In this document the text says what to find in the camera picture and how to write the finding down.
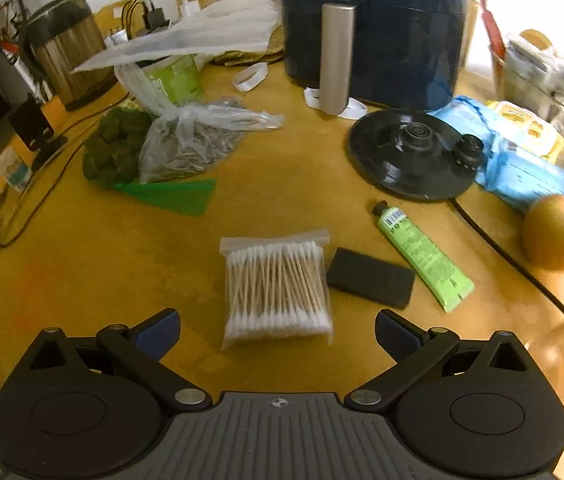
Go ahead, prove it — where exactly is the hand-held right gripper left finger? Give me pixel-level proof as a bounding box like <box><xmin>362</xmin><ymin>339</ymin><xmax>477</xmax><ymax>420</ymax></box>
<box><xmin>28</xmin><ymin>308</ymin><xmax>213</xmax><ymax>409</ymax></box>

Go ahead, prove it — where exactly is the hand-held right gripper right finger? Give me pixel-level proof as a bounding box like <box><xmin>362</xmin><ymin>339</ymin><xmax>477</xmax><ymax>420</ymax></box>
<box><xmin>344</xmin><ymin>309</ymin><xmax>530</xmax><ymax>408</ymax></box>

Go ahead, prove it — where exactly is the bag of cotton swabs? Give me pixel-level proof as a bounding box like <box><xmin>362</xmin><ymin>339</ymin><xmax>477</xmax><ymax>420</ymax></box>
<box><xmin>219</xmin><ymin>229</ymin><xmax>335</xmax><ymax>352</ymax></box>

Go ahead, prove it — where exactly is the wooden desktop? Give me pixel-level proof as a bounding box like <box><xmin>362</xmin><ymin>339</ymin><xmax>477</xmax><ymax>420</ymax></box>
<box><xmin>0</xmin><ymin>0</ymin><xmax>564</xmax><ymax>411</ymax></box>

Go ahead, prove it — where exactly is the black rectangular block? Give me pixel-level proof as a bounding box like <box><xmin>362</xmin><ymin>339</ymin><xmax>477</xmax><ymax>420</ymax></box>
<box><xmin>326</xmin><ymin>246</ymin><xmax>417</xmax><ymax>310</ymax></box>

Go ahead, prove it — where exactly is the green cream tube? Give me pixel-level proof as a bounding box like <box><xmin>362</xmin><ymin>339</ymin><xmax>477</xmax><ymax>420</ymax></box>
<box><xmin>372</xmin><ymin>200</ymin><xmax>476</xmax><ymax>314</ymax></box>

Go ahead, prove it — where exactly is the green plastic strip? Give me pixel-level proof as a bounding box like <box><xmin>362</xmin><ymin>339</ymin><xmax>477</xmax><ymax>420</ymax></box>
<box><xmin>112</xmin><ymin>178</ymin><xmax>217</xmax><ymax>217</ymax></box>

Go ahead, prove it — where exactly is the black kettle base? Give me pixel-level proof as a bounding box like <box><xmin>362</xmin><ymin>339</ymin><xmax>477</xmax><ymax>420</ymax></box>
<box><xmin>348</xmin><ymin>108</ymin><xmax>486</xmax><ymax>202</ymax></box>

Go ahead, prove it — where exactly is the brown pear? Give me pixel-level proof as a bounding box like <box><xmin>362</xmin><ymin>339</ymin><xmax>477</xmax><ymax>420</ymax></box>
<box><xmin>520</xmin><ymin>194</ymin><xmax>564</xmax><ymax>272</ymax></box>

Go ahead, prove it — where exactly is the clear bag of seeds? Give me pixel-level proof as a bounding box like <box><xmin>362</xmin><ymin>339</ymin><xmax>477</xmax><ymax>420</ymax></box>
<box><xmin>138</xmin><ymin>97</ymin><xmax>285</xmax><ymax>184</ymax></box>

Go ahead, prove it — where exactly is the green net bag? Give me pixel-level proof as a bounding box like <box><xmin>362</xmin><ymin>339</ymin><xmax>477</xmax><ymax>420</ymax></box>
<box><xmin>83</xmin><ymin>106</ymin><xmax>155</xmax><ymax>186</ymax></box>

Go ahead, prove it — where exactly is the small black round knob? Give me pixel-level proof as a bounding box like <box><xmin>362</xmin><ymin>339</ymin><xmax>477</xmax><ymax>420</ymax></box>
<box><xmin>454</xmin><ymin>134</ymin><xmax>486</xmax><ymax>171</ymax></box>

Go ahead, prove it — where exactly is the blue wet wipes pack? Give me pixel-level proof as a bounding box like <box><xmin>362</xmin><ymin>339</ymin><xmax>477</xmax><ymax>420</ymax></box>
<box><xmin>476</xmin><ymin>135</ymin><xmax>564</xmax><ymax>213</ymax></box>

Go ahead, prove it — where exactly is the small printed card packet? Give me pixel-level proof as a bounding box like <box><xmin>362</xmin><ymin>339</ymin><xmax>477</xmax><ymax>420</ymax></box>
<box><xmin>0</xmin><ymin>147</ymin><xmax>33</xmax><ymax>193</ymax></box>

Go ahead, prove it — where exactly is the white elastic band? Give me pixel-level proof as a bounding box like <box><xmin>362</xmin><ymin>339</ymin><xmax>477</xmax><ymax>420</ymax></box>
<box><xmin>232</xmin><ymin>61</ymin><xmax>269</xmax><ymax>92</ymax></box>
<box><xmin>303</xmin><ymin>86</ymin><xmax>367</xmax><ymax>120</ymax></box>

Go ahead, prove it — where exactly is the blue crinkled packet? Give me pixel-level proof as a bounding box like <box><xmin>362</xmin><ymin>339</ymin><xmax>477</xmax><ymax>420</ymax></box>
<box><xmin>432</xmin><ymin>95</ymin><xmax>500</xmax><ymax>136</ymax></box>

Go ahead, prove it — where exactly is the yellow wipes pack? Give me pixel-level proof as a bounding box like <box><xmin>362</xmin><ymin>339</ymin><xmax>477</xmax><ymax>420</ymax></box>
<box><xmin>486</xmin><ymin>101</ymin><xmax>564</xmax><ymax>163</ymax></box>

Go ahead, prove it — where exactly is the black phone stand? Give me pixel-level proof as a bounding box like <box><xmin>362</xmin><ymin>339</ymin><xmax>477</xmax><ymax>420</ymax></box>
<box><xmin>8</xmin><ymin>92</ymin><xmax>69</xmax><ymax>171</ymax></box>

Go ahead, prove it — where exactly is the green paper carton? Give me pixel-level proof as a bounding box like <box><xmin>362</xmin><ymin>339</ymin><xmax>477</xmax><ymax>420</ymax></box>
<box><xmin>142</xmin><ymin>55</ymin><xmax>206</xmax><ymax>111</ymax></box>

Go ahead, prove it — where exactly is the wood pattern electric kettle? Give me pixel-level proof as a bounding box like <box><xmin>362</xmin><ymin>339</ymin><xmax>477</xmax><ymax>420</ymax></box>
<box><xmin>26</xmin><ymin>0</ymin><xmax>118</xmax><ymax>112</ymax></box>

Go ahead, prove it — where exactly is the gold crinkled packet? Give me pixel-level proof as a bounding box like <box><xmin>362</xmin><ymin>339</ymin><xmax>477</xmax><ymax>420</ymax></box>
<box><xmin>210</xmin><ymin>22</ymin><xmax>287</xmax><ymax>67</ymax></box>

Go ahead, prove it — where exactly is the dark blue air fryer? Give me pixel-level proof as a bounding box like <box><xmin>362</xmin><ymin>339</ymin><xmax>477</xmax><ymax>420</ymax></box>
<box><xmin>277</xmin><ymin>0</ymin><xmax>472</xmax><ymax>116</ymax></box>

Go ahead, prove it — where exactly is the translucent zip bag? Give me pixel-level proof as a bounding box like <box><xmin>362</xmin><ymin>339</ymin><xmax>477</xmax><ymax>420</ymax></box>
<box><xmin>71</xmin><ymin>0</ymin><xmax>283</xmax><ymax>75</ymax></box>

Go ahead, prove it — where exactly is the black power adapter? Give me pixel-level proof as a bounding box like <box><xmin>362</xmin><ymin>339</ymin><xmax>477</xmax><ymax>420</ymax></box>
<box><xmin>121</xmin><ymin>0</ymin><xmax>171</xmax><ymax>31</ymax></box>

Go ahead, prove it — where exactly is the black kettle power cable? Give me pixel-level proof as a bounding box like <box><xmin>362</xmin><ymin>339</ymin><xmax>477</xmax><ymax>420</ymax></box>
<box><xmin>449</xmin><ymin>197</ymin><xmax>564</xmax><ymax>318</ymax></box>

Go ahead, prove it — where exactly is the red utensil handle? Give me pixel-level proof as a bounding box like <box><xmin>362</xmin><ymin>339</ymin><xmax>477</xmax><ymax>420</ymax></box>
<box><xmin>479</xmin><ymin>0</ymin><xmax>507</xmax><ymax>61</ymax></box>

